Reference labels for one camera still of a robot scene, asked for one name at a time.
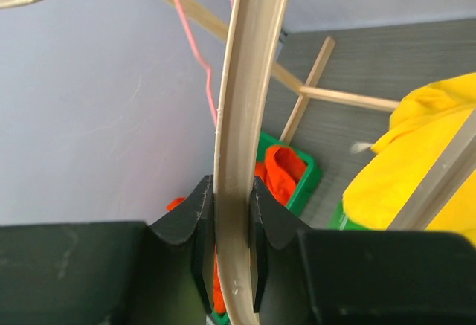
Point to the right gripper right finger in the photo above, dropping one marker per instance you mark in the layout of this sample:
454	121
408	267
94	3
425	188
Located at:
302	275

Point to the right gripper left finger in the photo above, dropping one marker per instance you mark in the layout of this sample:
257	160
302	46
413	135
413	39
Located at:
112	272

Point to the orange shorts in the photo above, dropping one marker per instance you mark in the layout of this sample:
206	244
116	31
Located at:
281	171

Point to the yellow shorts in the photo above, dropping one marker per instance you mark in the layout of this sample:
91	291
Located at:
420	128

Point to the white wooden hanger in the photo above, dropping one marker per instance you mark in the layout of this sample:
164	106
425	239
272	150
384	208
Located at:
97	127

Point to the pink wire hanger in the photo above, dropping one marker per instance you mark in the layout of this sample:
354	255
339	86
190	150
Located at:
211	92

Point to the green clipboard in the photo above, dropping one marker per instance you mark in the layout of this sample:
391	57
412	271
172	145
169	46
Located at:
341	222

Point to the green plastic tray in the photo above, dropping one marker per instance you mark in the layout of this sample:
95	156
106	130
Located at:
301	183

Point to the wooden clothes rack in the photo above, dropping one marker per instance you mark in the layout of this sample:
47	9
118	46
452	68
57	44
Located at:
305	90

